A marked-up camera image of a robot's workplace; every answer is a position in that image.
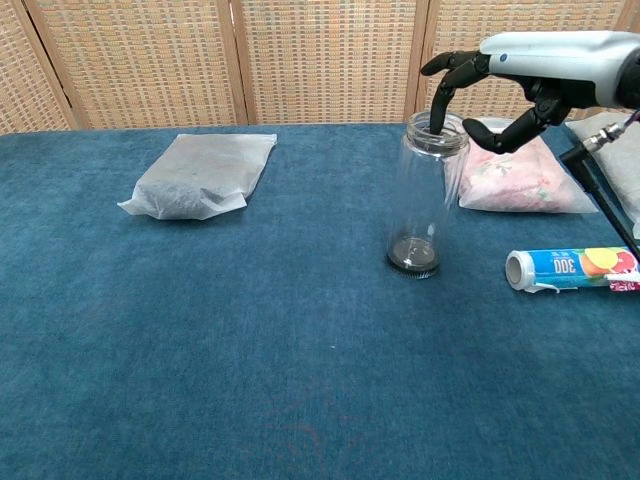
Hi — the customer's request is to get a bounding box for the grey fabric bag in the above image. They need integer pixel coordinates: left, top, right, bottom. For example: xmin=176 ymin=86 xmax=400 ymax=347
xmin=565 ymin=112 xmax=640 ymax=240

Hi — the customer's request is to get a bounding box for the white bag with pink contents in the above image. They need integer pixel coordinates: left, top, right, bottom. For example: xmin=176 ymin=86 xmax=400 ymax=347
xmin=443 ymin=117 xmax=600 ymax=215

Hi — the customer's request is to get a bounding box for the clear glass bottle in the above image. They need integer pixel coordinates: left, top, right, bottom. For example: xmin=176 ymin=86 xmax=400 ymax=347
xmin=385 ymin=110 xmax=473 ymax=279

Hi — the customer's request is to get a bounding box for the black cable with metal connector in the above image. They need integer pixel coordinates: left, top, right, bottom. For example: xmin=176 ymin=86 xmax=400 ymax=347
xmin=558 ymin=110 xmax=640 ymax=257

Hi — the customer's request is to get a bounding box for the blue velvet tablecloth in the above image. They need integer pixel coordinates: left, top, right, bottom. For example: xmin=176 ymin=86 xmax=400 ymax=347
xmin=0 ymin=118 xmax=640 ymax=480

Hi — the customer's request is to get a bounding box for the blue plastic wrap roll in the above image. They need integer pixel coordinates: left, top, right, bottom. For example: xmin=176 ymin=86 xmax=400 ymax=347
xmin=504 ymin=244 xmax=640 ymax=295

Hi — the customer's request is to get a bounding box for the white bag with dark contents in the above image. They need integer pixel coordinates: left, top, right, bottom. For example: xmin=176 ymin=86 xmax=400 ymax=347
xmin=117 ymin=132 xmax=279 ymax=222

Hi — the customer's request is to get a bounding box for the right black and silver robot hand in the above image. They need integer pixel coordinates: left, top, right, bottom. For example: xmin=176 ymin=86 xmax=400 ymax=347
xmin=420 ymin=30 xmax=627 ymax=154

